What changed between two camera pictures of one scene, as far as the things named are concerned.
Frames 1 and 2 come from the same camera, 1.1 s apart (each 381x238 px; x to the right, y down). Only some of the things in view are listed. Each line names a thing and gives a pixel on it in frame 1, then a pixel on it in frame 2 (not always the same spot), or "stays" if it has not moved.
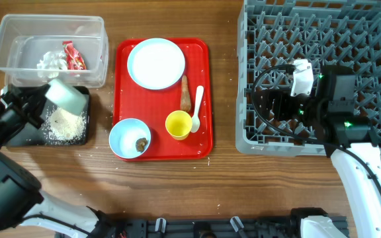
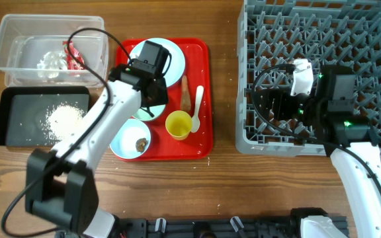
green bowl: x=66 y=96 to x=143 y=115
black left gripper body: x=12 y=103 to x=161 y=97
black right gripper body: x=288 y=107 stays
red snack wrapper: x=74 y=59 stays
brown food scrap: x=141 y=144 stays
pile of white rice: x=63 y=127 stays
